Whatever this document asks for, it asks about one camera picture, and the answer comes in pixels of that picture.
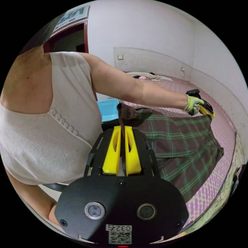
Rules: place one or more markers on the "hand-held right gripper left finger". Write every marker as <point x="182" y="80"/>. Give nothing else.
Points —
<point x="111" y="153"/>

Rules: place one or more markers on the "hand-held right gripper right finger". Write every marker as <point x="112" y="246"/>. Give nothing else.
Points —
<point x="133" y="155"/>

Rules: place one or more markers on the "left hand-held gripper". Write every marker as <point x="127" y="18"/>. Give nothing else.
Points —
<point x="193" y="92"/>

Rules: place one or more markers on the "brown plaid shirt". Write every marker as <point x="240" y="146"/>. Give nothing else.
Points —
<point x="184" y="139"/>

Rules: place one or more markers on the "person's left forearm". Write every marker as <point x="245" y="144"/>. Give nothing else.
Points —
<point x="164" y="96"/>

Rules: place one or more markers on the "person's right forearm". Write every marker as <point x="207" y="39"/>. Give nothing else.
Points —
<point x="34" y="205"/>

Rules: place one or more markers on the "person's left hand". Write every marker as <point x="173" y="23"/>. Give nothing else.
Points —
<point x="192" y="102"/>

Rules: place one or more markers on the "light blue plastic basket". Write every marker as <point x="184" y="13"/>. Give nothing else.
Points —
<point x="107" y="110"/>

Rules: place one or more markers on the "pile of clothes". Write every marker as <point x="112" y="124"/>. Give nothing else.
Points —
<point x="153" y="77"/>

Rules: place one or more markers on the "person's body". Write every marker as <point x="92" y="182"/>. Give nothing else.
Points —
<point x="38" y="135"/>

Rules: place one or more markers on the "white wall switch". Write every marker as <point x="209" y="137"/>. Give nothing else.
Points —
<point x="120" y="57"/>

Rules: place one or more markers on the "dark red door frame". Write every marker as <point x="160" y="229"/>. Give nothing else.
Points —
<point x="67" y="39"/>

